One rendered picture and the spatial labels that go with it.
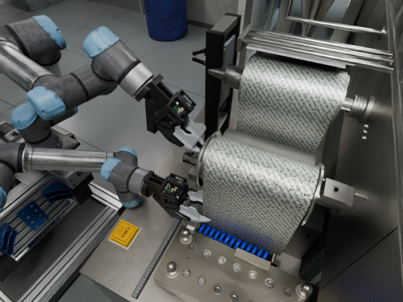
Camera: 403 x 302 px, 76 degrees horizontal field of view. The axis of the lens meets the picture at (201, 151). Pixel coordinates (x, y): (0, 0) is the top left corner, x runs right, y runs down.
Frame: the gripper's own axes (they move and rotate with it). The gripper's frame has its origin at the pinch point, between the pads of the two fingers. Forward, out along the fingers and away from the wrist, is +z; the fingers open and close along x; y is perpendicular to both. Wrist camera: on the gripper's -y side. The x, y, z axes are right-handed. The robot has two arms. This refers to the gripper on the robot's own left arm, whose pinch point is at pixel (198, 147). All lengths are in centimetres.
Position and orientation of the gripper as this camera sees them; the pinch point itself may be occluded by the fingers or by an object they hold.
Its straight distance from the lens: 67.4
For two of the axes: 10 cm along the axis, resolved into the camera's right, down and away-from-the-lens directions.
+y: 5.9, -3.1, -7.5
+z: 6.9, 6.8, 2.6
